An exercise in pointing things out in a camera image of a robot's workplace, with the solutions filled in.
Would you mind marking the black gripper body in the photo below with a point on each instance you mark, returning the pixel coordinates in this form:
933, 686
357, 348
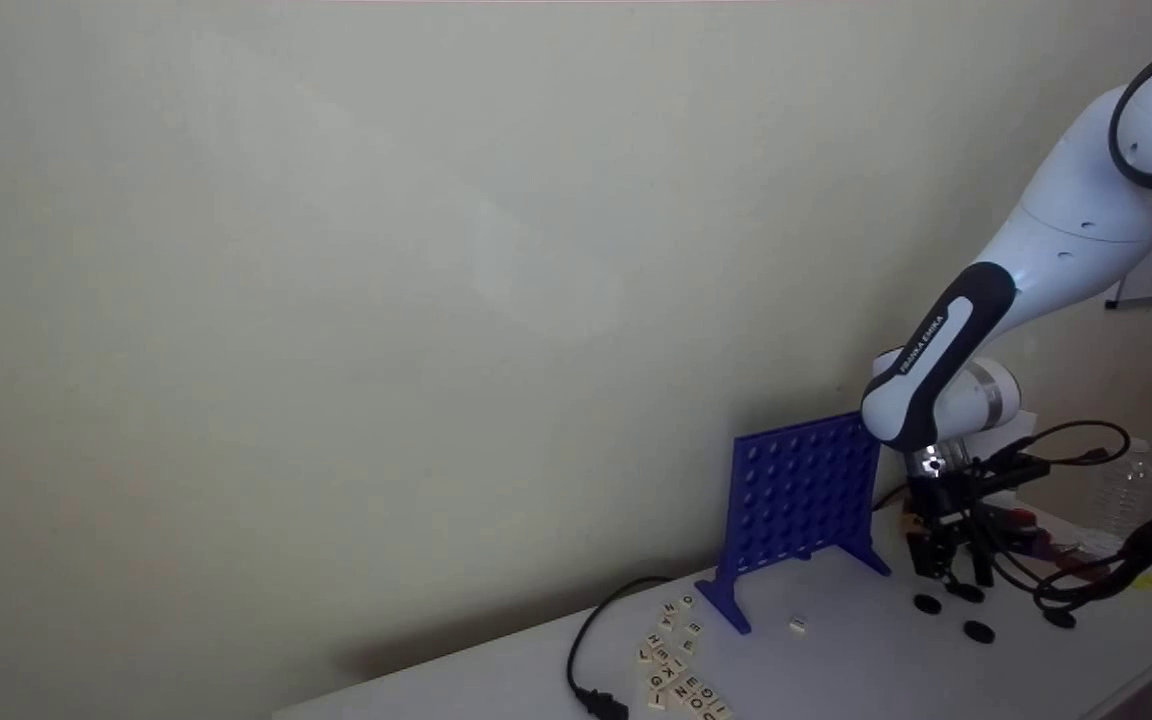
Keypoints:
945, 502

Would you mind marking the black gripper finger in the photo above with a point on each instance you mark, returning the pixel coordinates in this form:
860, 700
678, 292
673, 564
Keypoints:
977, 556
928, 551

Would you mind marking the black game chip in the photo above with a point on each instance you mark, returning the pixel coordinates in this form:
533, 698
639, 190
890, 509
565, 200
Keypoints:
924, 607
1063, 622
977, 630
962, 589

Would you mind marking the blue upright gameboard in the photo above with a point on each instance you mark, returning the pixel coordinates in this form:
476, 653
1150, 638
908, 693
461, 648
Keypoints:
801, 498

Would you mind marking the small lone white tile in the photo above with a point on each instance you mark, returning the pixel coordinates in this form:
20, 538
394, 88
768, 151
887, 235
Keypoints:
801, 622

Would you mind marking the white table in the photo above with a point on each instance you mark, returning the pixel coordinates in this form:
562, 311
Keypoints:
840, 675

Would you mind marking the cream letter tile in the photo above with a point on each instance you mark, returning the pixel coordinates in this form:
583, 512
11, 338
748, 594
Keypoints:
688, 640
707, 698
661, 686
659, 653
682, 615

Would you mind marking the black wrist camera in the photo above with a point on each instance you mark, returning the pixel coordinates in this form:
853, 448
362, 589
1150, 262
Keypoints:
1010, 468

